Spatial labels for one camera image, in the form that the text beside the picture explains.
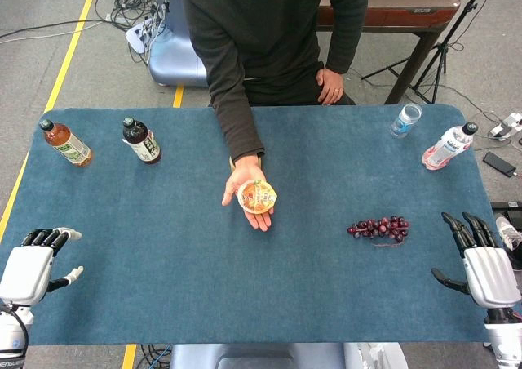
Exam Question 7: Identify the blue grey machine housing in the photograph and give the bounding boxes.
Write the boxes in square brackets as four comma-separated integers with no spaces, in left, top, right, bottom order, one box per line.
[148,0,209,87]

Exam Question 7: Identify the tangled black cables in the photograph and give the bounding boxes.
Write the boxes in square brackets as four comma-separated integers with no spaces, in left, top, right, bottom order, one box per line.
[95,0,170,31]

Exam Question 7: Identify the purple grape bunch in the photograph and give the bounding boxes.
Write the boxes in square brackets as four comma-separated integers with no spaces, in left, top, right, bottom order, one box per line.
[347,215,411,244]

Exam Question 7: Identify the person's right hand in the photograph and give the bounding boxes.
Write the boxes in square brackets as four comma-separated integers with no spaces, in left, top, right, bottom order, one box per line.
[221,154,275,233]

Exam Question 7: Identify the black phone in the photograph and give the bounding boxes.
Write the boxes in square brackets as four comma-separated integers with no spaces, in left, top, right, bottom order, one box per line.
[483,151,518,178]

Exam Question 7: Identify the person's right forearm dark sleeve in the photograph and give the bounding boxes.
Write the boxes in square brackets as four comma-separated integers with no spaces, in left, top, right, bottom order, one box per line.
[208,87,266,164]

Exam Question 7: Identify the orange snack cup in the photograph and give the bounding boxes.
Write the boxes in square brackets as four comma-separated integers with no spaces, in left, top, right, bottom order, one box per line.
[237,179,278,215]

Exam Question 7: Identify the white sneaker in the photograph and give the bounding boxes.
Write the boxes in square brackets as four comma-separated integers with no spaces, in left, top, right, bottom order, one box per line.
[495,213,522,260]

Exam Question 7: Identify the black tripod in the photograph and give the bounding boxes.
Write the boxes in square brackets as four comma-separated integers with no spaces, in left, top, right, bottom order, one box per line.
[361,0,493,104]

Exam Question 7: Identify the dark tea bottle white label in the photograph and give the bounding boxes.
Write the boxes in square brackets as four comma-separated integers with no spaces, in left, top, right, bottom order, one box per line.
[121,117,163,166]

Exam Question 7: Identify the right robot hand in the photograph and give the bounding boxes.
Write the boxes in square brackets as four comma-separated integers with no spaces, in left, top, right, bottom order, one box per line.
[431,211,522,309]

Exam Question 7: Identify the white socket box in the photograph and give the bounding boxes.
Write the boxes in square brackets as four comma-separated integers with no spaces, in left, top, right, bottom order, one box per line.
[125,17,158,55]

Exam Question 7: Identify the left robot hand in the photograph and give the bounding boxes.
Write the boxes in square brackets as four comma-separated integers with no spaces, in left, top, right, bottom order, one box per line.
[0,226,85,308]

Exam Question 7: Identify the person's torso dark sweater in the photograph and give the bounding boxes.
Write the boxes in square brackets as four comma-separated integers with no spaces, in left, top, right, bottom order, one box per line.
[180,0,370,108]

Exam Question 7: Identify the brown mahjong table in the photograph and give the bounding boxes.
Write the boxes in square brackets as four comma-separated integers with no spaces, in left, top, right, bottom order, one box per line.
[316,0,462,105]

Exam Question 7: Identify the clear empty bottle blue label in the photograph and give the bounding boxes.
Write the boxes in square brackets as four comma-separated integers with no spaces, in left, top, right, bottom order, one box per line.
[389,102,423,140]

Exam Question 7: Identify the blue table cloth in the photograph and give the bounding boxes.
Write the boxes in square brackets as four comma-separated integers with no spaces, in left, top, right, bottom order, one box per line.
[0,104,503,345]

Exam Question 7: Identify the person's left forearm dark sleeve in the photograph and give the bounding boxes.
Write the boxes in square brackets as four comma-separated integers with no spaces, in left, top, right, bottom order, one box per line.
[325,1,370,75]

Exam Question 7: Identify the robot torso base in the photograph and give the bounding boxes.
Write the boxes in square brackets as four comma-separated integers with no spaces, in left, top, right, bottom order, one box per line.
[169,342,409,369]

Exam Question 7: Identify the white power strip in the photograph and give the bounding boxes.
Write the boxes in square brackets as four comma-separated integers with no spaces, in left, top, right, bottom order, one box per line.
[488,113,522,138]

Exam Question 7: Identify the pink drink bottle white label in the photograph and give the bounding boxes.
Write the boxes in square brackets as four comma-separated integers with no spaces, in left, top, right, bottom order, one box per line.
[421,121,480,171]

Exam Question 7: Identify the person's left hand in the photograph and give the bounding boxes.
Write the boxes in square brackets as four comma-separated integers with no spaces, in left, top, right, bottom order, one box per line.
[316,67,346,107]

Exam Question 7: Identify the amber tea bottle green label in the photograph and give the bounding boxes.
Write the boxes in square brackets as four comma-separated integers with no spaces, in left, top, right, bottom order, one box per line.
[38,118,94,168]

